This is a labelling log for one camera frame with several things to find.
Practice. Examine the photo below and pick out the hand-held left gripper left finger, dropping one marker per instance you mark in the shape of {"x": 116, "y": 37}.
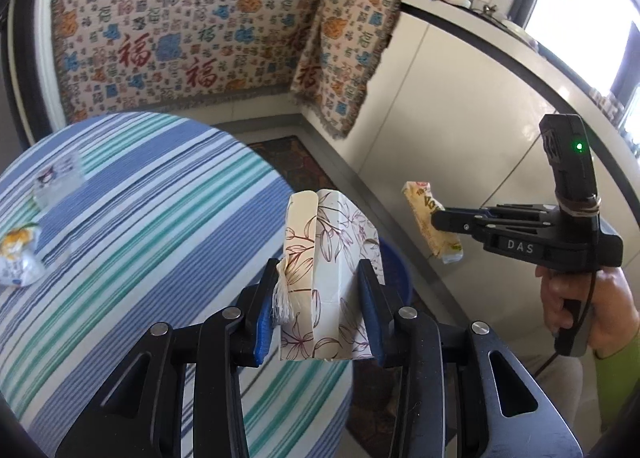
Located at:
{"x": 265, "y": 323}

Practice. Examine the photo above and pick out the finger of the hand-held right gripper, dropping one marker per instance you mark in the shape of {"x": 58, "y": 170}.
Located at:
{"x": 457, "y": 222}
{"x": 525, "y": 211}

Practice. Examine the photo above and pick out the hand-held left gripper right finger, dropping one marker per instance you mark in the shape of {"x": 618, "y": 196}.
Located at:
{"x": 372, "y": 318}

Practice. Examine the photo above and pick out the yellow snack packet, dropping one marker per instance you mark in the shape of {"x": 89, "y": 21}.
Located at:
{"x": 430, "y": 208}

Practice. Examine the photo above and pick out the blue plastic bucket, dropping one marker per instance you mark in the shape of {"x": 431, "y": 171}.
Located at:
{"x": 398, "y": 278}

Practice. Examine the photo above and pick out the floral paper bag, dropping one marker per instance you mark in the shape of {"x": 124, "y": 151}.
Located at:
{"x": 325, "y": 263}

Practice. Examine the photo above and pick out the person's right hand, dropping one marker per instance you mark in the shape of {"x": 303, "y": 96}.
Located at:
{"x": 615, "y": 308}

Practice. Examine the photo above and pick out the white kitchen counter cabinet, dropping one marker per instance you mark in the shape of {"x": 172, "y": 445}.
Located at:
{"x": 475, "y": 112}

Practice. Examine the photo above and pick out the dark patterned floor mat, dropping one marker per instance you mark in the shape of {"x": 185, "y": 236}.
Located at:
{"x": 295, "y": 162}

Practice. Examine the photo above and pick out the small printed blanket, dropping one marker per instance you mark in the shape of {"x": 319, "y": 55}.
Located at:
{"x": 345, "y": 52}

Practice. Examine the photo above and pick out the window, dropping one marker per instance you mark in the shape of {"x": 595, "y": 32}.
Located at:
{"x": 585, "y": 2}

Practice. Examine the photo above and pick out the clear cartoon lid plastic container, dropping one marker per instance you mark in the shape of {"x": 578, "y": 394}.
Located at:
{"x": 57, "y": 182}

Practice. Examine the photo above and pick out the white foil snack packet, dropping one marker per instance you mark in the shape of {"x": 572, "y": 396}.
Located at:
{"x": 20, "y": 258}

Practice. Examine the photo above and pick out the large printed blanket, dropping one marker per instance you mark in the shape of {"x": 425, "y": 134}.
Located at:
{"x": 190, "y": 37}

